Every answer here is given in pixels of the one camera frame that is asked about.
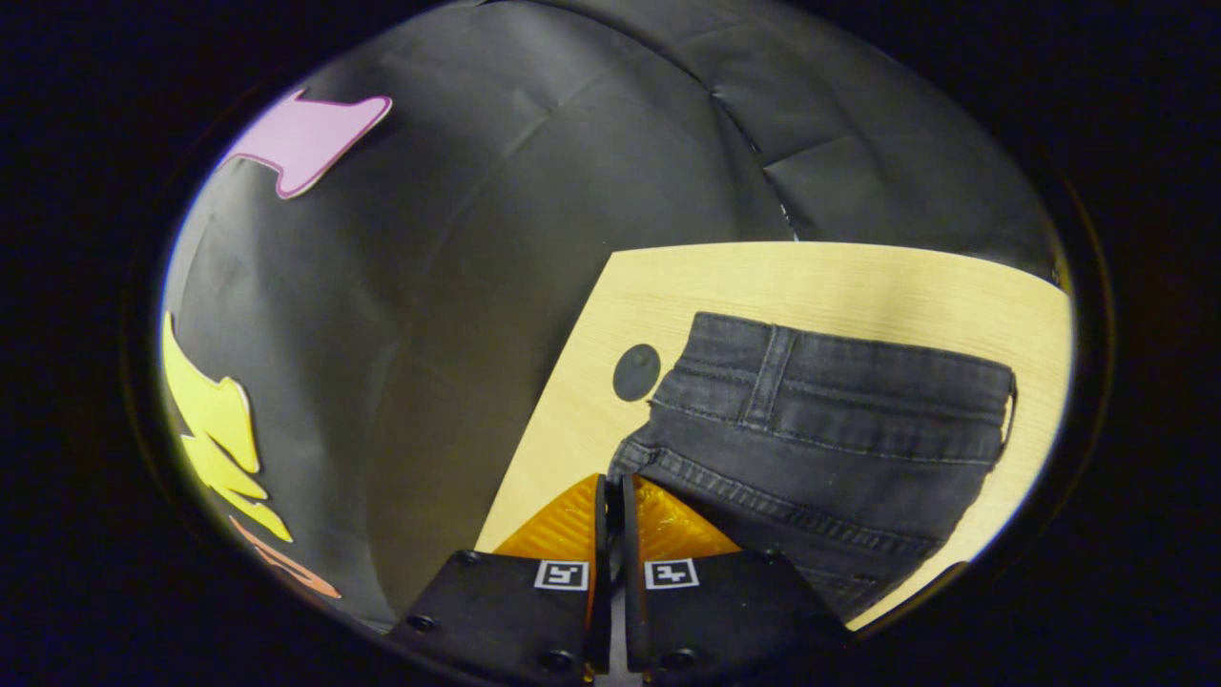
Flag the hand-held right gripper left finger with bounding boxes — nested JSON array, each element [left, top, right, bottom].
[[385, 473, 612, 687]]

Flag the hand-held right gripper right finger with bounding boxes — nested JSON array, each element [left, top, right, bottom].
[[622, 473, 855, 687]]

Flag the black denim jeans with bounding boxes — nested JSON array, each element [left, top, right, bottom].
[[609, 312, 1019, 623]]

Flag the black backdrop cloth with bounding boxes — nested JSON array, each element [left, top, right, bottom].
[[157, 0, 1065, 631]]

